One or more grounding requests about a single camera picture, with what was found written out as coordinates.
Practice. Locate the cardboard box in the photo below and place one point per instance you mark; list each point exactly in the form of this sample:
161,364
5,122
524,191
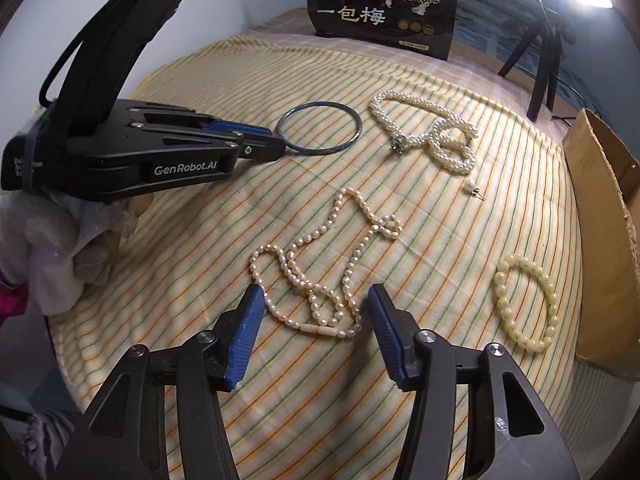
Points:
600,240

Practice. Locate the person's left hand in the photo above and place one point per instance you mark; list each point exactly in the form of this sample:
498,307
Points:
55,250

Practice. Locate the brown checked blanket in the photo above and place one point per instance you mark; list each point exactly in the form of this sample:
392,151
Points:
510,85

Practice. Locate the black tripod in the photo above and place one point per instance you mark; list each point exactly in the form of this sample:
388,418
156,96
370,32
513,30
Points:
542,70

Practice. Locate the black printed snack bag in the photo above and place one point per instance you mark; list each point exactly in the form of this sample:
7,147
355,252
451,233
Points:
380,10

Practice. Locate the blue bangle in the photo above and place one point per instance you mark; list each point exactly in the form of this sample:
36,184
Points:
356,125

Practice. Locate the pearl stud earring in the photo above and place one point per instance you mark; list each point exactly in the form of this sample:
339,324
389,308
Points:
472,186

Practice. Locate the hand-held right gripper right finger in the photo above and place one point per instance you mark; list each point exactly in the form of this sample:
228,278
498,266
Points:
387,335

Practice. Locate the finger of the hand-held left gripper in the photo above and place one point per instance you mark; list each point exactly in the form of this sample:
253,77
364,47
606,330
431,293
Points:
235,127
262,149

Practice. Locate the black white striped cloth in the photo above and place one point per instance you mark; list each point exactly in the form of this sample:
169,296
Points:
45,435

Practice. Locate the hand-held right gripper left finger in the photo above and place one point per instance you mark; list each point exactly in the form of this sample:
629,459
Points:
245,340

